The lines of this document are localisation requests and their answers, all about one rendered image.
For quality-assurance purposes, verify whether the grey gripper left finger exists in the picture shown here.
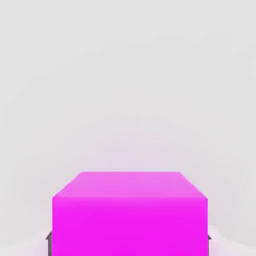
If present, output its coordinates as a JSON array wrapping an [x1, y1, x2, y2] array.
[[27, 225, 53, 256]]

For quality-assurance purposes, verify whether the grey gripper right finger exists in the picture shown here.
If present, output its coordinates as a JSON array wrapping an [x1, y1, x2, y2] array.
[[207, 224, 231, 256]]

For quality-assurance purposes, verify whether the small magenta cube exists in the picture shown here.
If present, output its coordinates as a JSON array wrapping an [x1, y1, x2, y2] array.
[[51, 171, 209, 256]]

